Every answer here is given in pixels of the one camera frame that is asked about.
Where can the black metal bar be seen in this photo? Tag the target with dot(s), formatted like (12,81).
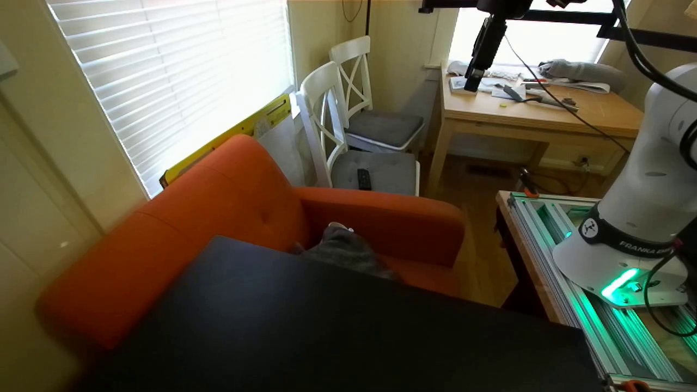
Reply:
(568,15)

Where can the yellow spirit level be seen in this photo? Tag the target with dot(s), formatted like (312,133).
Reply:
(241,128)

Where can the light wooden desk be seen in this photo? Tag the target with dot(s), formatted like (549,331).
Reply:
(508,115)

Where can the aluminium frame robot table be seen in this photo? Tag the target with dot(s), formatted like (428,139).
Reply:
(541,232)

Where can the white window blind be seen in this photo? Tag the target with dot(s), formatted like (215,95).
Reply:
(182,72)

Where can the light grey cloth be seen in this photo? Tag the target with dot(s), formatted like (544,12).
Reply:
(581,72)

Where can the dark grey cloth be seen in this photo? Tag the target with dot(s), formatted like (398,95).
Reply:
(352,253)

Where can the white papers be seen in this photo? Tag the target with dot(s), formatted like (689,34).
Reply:
(453,84)

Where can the black remote control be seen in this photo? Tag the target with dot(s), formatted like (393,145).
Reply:
(364,180)

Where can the orange fabric sofa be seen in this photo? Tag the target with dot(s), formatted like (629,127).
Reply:
(218,197)

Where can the white flat panel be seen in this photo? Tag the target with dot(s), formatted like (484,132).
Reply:
(284,148)

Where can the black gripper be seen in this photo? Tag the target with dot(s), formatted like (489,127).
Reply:
(490,40)

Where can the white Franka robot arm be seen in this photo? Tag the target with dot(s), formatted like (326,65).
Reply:
(655,166)

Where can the black table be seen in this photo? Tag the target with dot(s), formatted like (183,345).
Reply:
(327,327)

